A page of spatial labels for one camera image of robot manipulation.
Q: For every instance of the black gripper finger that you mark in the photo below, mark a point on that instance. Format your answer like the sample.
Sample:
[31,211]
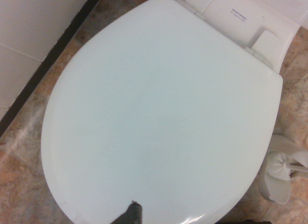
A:
[133,215]

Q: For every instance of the white toilet seat lid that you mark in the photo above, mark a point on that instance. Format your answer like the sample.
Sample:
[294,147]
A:
[158,108]

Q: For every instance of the white toilet brush holder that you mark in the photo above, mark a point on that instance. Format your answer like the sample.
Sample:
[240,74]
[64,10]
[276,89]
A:
[276,185]

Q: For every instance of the white toilet brush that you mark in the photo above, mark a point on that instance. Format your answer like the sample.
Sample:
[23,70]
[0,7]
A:
[281,165]

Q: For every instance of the white porcelain toilet bowl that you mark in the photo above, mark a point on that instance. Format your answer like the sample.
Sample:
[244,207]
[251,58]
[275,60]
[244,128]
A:
[250,19]

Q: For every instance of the black wall baseboard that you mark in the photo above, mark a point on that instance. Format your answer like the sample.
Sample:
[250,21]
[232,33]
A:
[45,65]

